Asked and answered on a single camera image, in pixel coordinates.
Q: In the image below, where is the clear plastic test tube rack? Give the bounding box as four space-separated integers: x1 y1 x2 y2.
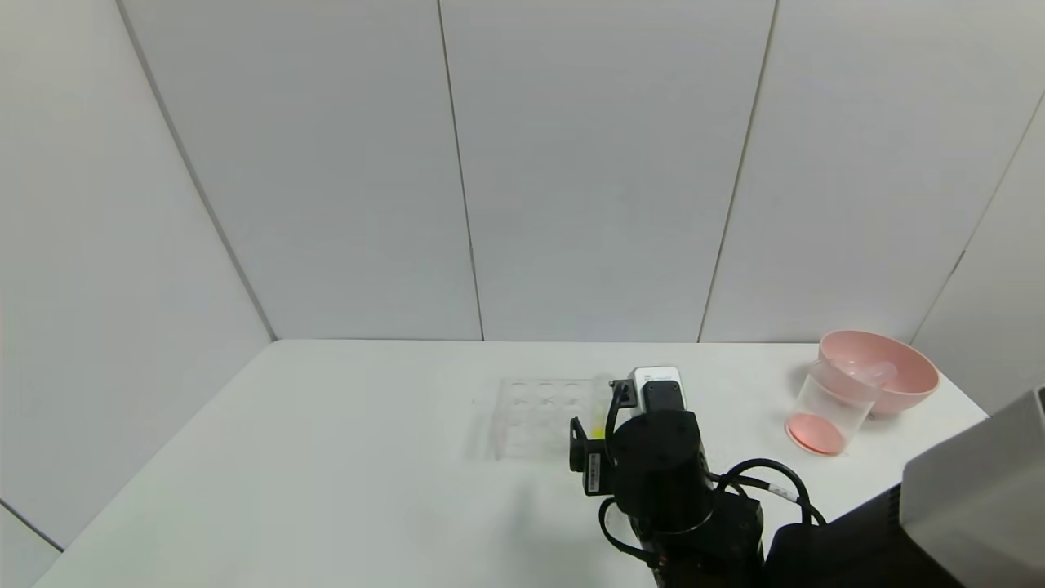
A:
490 376 615 461

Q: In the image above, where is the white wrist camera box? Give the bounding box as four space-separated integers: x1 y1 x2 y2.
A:
628 365 688 414

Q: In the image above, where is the pink bowl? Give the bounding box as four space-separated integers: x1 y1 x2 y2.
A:
818 329 941 417

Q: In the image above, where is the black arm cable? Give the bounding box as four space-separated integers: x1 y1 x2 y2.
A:
598 457 827 566

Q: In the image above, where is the test tube with red pigment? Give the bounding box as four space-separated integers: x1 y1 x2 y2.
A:
843 359 900 386

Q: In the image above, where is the clear plastic cup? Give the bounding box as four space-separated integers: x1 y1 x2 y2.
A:
785 360 881 457

